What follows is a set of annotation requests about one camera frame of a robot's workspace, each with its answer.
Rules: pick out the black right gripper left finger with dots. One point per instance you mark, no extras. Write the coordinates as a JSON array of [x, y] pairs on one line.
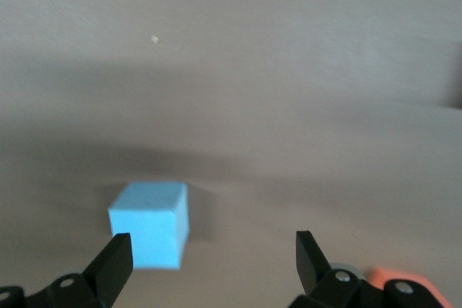
[[112, 268]]

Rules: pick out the orange foam block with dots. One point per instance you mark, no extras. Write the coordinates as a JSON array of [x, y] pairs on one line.
[[377, 275]]

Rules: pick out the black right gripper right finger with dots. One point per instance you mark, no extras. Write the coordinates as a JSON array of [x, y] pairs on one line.
[[312, 264]]

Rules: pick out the light blue foam block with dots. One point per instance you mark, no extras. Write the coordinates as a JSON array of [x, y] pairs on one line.
[[151, 214]]

